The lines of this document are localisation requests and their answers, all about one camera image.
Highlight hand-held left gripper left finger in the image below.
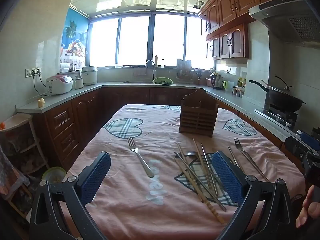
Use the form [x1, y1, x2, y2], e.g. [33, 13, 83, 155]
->
[29, 151, 112, 240]

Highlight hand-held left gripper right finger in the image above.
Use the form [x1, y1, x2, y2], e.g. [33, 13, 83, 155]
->
[212, 151, 295, 240]

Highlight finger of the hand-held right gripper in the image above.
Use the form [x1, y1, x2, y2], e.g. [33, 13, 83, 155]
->
[299, 131, 320, 151]
[284, 136, 314, 163]

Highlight wooden chopstick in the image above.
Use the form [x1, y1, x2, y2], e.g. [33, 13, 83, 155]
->
[192, 137, 210, 183]
[174, 158, 225, 224]
[177, 142, 203, 202]

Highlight wooden utensil holder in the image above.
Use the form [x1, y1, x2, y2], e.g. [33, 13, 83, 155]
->
[179, 88, 218, 137]

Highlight person's right hand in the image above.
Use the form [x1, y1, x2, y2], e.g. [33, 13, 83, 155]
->
[296, 184, 320, 228]

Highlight metal chopstick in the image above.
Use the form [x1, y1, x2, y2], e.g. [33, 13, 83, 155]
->
[228, 146, 245, 173]
[174, 152, 227, 212]
[201, 143, 219, 197]

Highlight steel fork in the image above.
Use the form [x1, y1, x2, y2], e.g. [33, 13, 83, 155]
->
[127, 137, 155, 178]
[234, 138, 269, 182]

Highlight gas stove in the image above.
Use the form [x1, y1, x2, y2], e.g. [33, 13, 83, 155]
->
[255, 104, 298, 130]

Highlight steel spoon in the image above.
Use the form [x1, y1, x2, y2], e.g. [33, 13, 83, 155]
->
[174, 150, 198, 159]

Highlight pink heart-print tablecloth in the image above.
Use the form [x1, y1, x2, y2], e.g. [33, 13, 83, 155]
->
[59, 104, 307, 240]

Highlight green and white bowl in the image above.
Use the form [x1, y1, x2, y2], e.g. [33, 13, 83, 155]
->
[41, 166, 67, 184]

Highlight black wok with lid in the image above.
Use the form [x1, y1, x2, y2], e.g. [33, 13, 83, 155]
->
[249, 75, 307, 112]

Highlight wooden lower cabinets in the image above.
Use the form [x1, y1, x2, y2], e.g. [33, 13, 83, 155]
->
[32, 86, 288, 173]

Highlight wooden cabinets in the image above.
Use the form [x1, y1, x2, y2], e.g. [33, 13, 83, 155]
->
[32, 86, 288, 173]
[197, 0, 298, 60]

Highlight corner shelf rack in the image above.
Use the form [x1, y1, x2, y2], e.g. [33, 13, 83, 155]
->
[0, 114, 50, 218]

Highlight grey countertop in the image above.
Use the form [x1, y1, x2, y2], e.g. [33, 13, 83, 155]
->
[17, 81, 300, 140]

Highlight small white pot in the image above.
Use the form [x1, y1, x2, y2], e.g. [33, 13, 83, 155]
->
[72, 76, 84, 90]

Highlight electric kettle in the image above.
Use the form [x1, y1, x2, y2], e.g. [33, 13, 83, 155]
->
[210, 72, 224, 90]

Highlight pink and white rice cooker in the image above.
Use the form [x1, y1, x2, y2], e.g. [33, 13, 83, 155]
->
[46, 74, 73, 95]

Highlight white electric cooker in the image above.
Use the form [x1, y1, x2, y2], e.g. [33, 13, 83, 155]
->
[81, 66, 98, 86]

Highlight steel sink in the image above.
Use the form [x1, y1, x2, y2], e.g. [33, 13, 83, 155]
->
[120, 80, 177, 85]

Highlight knife holder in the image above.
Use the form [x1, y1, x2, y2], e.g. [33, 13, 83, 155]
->
[191, 69, 202, 85]

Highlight green colander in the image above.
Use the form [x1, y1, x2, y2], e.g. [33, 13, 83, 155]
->
[152, 77, 173, 85]

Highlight dish rack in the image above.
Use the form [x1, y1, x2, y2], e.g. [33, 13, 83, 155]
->
[176, 59, 200, 85]

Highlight chrome faucet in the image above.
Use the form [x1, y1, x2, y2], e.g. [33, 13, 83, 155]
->
[145, 60, 157, 83]

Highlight range hood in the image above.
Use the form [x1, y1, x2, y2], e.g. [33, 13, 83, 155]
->
[248, 0, 320, 43]

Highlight wooden upper cabinets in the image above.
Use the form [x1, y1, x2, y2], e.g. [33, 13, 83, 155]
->
[197, 0, 298, 60]

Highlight kitchen window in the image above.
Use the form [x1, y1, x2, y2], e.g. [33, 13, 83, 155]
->
[89, 14, 213, 69]

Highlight black power cable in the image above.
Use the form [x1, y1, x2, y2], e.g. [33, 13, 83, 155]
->
[32, 74, 50, 97]

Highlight white wall socket strip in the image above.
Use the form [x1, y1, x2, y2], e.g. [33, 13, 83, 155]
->
[25, 67, 42, 77]

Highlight tropical wall poster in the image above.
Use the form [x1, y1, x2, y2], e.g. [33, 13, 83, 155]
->
[61, 7, 90, 72]

